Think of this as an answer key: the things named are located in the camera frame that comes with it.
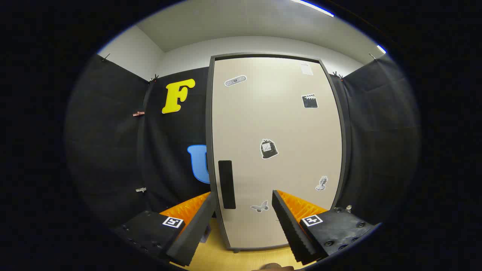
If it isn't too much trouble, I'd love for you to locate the grey shoe cabinet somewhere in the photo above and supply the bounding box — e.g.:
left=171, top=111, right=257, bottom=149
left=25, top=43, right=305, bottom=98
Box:
left=205, top=53, right=351, bottom=253

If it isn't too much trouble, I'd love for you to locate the black backdrop cloth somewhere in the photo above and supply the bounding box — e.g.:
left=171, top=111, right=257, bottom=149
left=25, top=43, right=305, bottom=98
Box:
left=66, top=53, right=420, bottom=228

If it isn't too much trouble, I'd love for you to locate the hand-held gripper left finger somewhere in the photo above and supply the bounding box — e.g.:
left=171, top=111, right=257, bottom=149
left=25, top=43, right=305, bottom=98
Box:
left=112, top=191, right=217, bottom=267

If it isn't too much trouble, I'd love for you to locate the beige shoe cabinet door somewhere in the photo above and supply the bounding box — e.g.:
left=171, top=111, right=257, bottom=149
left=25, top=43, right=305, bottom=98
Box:
left=212, top=57, right=343, bottom=249

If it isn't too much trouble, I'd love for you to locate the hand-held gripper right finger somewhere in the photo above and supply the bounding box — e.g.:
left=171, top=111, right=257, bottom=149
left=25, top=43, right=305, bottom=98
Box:
left=272, top=190, right=378, bottom=265

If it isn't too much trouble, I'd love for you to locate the black door handle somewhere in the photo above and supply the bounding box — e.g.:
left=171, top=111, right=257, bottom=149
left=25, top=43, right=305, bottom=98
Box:
left=218, top=160, right=236, bottom=210

